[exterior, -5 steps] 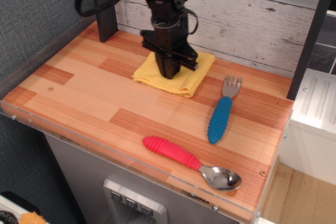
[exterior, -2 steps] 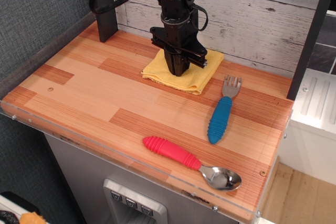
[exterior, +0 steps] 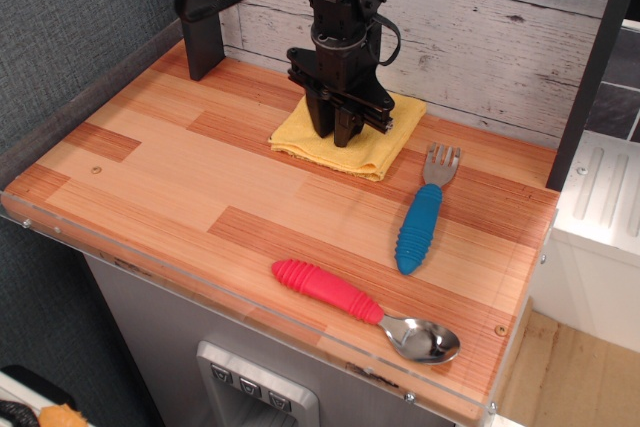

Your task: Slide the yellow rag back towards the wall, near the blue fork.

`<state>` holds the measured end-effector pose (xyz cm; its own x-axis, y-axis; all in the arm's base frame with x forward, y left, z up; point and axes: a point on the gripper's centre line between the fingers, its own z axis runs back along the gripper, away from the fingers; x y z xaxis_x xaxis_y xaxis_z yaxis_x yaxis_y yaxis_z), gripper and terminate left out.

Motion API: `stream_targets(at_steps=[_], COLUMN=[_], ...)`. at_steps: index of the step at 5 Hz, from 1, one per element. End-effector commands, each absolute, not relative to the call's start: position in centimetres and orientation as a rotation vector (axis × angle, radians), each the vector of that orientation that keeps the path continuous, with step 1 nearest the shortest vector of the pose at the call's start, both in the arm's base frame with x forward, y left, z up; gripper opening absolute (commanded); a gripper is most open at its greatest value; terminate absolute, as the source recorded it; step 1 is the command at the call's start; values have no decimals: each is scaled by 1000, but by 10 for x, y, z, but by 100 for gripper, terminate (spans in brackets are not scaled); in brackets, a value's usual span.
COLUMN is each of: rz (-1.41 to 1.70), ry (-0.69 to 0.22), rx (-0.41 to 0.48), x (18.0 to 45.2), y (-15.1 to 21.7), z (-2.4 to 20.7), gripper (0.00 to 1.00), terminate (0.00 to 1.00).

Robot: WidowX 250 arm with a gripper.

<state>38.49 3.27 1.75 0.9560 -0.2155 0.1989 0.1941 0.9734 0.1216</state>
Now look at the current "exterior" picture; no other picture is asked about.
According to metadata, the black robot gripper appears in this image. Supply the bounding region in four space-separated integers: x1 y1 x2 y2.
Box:
287 36 395 148

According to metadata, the clear acrylic edge guard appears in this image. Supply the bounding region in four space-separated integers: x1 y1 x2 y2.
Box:
2 185 504 426

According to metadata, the orange object at corner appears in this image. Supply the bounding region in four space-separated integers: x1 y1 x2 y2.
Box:
38 404 89 427

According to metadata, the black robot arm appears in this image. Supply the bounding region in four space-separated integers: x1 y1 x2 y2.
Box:
287 0 399 147

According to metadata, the dark left shelf post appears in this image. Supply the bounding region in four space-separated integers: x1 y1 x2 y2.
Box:
174 0 225 81

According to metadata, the blue handled metal fork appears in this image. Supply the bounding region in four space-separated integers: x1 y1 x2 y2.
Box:
395 143 461 275

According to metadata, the dark right shelf post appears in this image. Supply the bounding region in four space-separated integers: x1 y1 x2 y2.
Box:
546 0 631 192

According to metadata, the white toy sink unit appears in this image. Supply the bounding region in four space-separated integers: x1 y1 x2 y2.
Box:
527 19 640 356

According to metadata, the dark shelf post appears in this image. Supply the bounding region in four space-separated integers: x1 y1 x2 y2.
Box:
174 0 225 81
546 0 631 192

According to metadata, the yellow rag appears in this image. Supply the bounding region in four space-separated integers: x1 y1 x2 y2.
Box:
269 93 427 182

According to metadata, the red handled metal spoon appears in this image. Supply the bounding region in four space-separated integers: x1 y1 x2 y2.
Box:
271 259 461 365

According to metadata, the silver dispenser panel with buttons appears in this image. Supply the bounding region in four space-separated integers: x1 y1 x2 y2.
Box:
197 341 320 426

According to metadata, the grey toy fridge cabinet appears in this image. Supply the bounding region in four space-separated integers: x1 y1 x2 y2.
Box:
86 256 451 426

